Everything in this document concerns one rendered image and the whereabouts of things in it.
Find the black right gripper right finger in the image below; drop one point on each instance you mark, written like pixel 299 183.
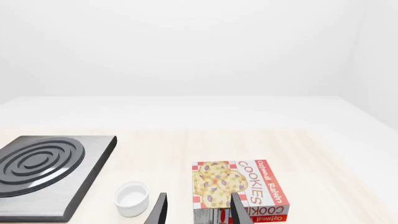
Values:
pixel 238 212

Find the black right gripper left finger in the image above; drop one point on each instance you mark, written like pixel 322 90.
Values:
pixel 159 212

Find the flat black stove plate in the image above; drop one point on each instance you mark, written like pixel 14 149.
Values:
pixel 43 172

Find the oatmeal raisin cookies box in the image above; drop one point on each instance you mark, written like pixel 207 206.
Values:
pixel 239 184

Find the small white ramekin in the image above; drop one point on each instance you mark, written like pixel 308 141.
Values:
pixel 131 198

